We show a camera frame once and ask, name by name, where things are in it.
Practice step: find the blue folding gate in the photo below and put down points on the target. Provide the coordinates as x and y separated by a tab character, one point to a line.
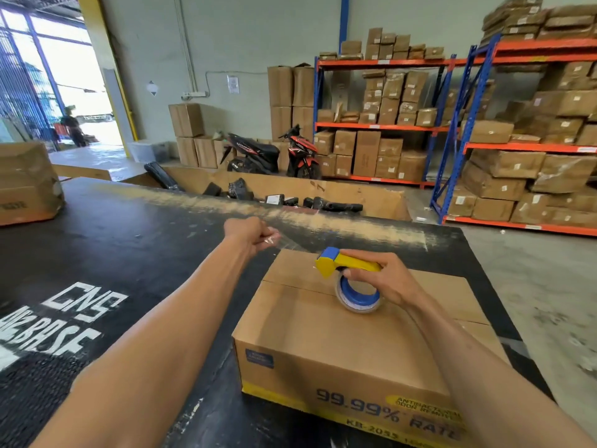
21	88

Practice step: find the person's left fingers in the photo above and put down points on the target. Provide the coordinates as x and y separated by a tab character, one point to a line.
268	237

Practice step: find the white diamond wall sign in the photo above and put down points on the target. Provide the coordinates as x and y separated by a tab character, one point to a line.
152	88

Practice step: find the stack of brown cardboard boxes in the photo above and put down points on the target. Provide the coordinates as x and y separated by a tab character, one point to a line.
366	153
508	165

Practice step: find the white paper wall notice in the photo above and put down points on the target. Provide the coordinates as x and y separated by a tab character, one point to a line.
233	84

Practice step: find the pile of black wrapped parcels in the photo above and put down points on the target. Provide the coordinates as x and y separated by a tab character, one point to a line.
333	206

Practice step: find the white wall conduit box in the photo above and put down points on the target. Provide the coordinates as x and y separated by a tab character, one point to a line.
195	94

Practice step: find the yellow blue tape dispenser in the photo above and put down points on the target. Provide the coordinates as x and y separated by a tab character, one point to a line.
329	262

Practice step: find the person's left forearm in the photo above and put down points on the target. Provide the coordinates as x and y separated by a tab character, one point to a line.
154	340

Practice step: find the stack of large cardboard boxes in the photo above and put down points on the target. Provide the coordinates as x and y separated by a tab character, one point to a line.
280	88

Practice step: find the wide orange blue shelving rack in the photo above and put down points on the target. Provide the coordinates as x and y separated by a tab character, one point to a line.
527	147

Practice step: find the worn plain cardboard box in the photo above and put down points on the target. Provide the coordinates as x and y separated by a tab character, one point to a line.
25	181

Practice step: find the person's right thumb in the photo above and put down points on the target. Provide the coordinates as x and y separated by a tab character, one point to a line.
357	275

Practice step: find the narrow orange blue shelving rack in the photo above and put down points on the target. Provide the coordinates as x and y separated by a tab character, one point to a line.
382	127

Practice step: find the clear tape roll blue core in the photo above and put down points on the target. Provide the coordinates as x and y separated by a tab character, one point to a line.
357	303

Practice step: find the person's left hand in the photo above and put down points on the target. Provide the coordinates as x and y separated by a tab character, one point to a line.
245	235

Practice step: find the blue steel column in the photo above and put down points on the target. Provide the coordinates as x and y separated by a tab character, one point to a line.
344	23

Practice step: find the printed brown cardboard box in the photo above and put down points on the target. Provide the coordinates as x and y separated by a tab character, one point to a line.
326	349

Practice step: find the large wooden crate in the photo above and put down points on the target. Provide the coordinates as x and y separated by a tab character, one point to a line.
373	200

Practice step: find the person's right hand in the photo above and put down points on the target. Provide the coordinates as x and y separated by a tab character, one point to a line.
391	282

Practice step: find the red black motorcycle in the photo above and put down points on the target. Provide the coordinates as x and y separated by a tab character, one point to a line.
302	156

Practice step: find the white plastic storage bin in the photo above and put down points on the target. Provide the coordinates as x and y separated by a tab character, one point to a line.
147	151

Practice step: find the yellow door frame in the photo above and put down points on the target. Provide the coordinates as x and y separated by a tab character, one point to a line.
105	55

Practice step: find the person's right forearm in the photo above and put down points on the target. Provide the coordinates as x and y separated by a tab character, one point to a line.
480	373

